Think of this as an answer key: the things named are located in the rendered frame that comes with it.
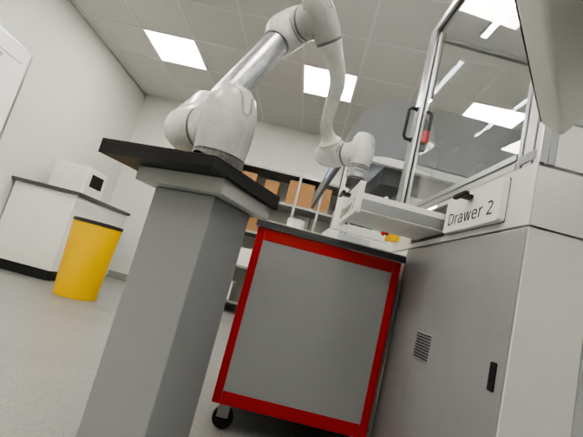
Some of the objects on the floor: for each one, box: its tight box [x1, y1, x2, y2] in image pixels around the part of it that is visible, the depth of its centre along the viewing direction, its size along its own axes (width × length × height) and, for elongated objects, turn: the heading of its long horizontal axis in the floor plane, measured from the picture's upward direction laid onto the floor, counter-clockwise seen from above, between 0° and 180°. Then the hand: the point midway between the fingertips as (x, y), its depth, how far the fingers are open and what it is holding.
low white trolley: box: [212, 219, 407, 437], centre depth 170 cm, size 58×62×76 cm
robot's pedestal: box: [75, 166, 271, 437], centre depth 106 cm, size 30×30×76 cm
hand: (344, 225), depth 162 cm, fingers closed
